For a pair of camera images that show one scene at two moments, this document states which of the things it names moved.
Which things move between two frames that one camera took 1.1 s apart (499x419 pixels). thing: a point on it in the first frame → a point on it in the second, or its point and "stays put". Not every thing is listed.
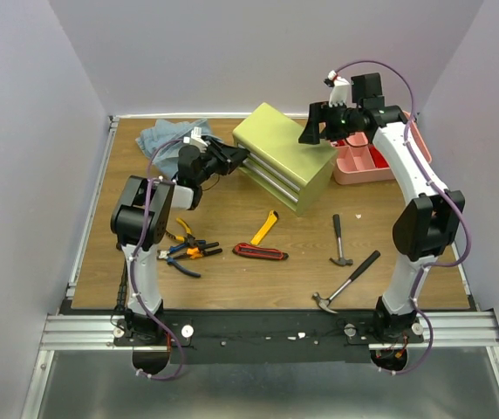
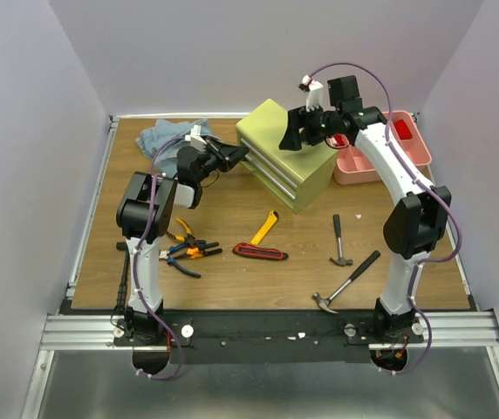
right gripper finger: x=311 y=133 → x=292 y=140
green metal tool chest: x=298 y=173 stays put
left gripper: x=229 y=158 stays put
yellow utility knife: x=265 y=228 stays put
